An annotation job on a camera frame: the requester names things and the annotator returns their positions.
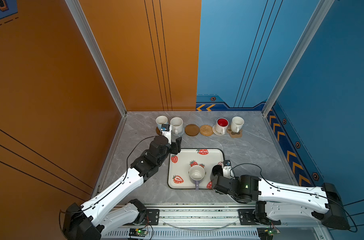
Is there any black mug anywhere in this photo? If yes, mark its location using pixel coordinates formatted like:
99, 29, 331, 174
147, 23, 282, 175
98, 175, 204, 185
210, 165, 223, 181

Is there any dark scratched wooden coaster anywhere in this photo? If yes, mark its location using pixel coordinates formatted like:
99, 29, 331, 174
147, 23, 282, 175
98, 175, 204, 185
156, 127, 162, 136

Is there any brown round wooden coaster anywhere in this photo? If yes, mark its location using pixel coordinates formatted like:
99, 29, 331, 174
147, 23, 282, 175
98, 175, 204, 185
185, 124, 200, 137

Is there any white mug blue handle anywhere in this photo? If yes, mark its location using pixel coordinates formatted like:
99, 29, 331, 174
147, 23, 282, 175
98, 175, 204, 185
156, 116, 169, 131

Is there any white mug purple handle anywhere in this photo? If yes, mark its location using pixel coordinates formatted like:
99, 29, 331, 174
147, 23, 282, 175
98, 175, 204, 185
188, 165, 206, 190

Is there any woven rattan round coaster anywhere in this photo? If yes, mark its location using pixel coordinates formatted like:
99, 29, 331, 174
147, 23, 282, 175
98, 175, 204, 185
199, 125, 213, 137

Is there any white multicolour woven rope coaster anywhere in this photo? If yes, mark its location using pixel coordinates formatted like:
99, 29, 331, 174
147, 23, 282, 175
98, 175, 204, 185
212, 126, 226, 136

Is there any cork paw print coaster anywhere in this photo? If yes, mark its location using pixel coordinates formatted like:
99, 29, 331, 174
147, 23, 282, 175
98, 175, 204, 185
227, 127, 243, 139

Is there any white mug red inside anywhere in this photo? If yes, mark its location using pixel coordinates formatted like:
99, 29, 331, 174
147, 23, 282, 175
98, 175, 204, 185
214, 118, 229, 136

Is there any plain white mug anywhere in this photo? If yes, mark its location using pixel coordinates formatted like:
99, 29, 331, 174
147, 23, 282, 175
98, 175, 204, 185
230, 116, 244, 133

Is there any grey blue rope coaster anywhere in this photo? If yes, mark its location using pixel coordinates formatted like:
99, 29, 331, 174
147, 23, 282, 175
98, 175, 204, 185
172, 129, 185, 137

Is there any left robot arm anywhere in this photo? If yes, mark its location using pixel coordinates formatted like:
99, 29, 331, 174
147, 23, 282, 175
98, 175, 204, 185
60, 136, 182, 240

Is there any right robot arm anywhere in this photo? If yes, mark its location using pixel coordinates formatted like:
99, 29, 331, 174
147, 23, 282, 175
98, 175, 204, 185
212, 175, 351, 230

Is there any strawberry print serving tray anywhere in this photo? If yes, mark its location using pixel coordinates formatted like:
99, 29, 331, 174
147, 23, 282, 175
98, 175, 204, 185
168, 149, 231, 190

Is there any right green circuit board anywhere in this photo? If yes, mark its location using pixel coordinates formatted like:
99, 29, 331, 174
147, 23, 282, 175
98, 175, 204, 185
257, 228, 280, 240

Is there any green circuit board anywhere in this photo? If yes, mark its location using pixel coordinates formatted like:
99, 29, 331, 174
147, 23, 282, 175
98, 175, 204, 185
128, 228, 150, 240
257, 228, 280, 240

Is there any left green circuit board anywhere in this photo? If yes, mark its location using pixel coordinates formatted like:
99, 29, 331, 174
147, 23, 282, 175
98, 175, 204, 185
128, 228, 150, 240

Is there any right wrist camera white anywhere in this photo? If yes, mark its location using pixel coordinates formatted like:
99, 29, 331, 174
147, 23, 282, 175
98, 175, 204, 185
222, 160, 232, 179

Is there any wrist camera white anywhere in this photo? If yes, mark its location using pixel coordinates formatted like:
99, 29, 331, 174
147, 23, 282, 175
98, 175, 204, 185
222, 160, 232, 179
161, 124, 172, 144

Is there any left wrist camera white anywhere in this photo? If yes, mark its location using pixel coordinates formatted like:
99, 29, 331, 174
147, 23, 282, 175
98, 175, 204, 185
161, 124, 172, 144

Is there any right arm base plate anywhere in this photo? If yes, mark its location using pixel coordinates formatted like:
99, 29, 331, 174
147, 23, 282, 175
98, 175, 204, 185
238, 209, 281, 226

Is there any aluminium front rail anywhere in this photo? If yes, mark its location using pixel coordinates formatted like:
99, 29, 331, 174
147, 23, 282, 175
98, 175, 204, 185
67, 203, 334, 240

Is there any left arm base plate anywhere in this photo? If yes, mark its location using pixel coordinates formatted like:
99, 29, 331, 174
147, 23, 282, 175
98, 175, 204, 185
125, 209, 160, 226

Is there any aluminium corner post left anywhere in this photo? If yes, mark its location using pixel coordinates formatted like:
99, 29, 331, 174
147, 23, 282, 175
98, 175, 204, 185
65, 0, 127, 117

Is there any aluminium corner post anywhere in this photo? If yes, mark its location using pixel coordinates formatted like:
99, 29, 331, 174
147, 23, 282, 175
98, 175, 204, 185
65, 0, 127, 117
262, 0, 334, 117

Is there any aluminium corner post right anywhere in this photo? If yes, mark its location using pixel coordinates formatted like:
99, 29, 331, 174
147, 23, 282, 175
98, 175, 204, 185
262, 0, 334, 117

